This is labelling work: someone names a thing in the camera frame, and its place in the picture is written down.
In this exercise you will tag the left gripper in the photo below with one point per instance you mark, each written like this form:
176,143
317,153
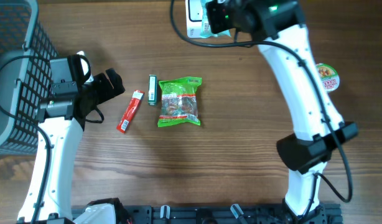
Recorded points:
102,79

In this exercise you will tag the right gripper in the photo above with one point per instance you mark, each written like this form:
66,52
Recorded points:
215,26

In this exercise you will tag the pale green wipes packet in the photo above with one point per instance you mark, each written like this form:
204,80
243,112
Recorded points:
206,31

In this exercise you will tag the red snack packet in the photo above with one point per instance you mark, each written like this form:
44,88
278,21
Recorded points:
130,110

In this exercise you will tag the dark green small box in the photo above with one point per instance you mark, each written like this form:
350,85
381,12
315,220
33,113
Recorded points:
152,92

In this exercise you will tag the green snack bag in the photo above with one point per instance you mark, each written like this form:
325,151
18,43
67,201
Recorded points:
179,101

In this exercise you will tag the instant noodle cup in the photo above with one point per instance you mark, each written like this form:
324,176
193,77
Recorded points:
329,77

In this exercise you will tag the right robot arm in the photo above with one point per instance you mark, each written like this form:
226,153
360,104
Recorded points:
279,30

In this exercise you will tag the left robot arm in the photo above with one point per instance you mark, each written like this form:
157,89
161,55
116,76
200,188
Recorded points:
62,116

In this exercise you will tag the white barcode scanner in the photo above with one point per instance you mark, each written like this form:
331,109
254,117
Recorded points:
194,13

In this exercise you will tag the grey plastic mesh basket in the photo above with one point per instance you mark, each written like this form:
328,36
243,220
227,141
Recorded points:
24,75

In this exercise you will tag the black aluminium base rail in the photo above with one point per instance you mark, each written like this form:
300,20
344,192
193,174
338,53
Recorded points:
325,213

